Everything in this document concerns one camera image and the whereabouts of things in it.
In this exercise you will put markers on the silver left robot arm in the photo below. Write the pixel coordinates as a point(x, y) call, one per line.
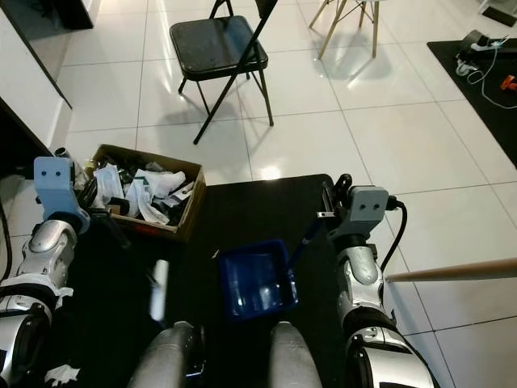
point(48, 250)

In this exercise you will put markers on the clear plastic packet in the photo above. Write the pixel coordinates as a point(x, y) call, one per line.
point(107, 179)

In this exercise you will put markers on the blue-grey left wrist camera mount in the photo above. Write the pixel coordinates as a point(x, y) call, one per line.
point(52, 182)

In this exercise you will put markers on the white chair wooden legs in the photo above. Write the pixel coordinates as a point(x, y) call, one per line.
point(374, 28)

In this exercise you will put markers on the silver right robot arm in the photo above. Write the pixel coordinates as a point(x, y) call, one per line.
point(359, 275)

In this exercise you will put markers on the black column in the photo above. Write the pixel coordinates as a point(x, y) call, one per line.
point(65, 12)

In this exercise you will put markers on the small orange tool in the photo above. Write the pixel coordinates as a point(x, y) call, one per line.
point(510, 81)

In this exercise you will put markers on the black and white cabinet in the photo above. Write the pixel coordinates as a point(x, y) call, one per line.
point(24, 65)

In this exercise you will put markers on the white crumpled paper wad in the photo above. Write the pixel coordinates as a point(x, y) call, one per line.
point(168, 182)

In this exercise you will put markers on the large black floor mat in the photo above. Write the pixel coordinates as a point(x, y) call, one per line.
point(258, 210)

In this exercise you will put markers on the small black floor mat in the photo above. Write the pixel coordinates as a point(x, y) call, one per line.
point(502, 121)

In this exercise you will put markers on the grey left robot leg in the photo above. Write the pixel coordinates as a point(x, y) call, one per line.
point(166, 360)

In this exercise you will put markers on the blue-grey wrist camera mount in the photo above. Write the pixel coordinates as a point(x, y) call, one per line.
point(52, 182)
point(363, 208)

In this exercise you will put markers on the wooden stick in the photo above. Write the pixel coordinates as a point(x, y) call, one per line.
point(452, 271)

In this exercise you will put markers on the black folding chair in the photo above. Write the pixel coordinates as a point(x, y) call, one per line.
point(214, 44)

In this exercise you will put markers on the brown cardboard box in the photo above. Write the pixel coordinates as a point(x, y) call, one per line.
point(190, 214)

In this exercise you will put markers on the grey robot leg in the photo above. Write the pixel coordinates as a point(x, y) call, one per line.
point(166, 360)
point(295, 360)

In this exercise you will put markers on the grey right robot leg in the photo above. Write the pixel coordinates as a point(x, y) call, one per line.
point(295, 360)

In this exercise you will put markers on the white paper scrap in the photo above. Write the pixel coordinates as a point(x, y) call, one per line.
point(63, 374)

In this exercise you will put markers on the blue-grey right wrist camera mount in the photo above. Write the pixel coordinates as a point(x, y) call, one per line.
point(363, 208)

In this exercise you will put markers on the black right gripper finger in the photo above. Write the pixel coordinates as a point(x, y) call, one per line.
point(326, 199)

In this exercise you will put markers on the black hand brush white bristles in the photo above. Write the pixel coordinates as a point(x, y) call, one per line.
point(158, 291)

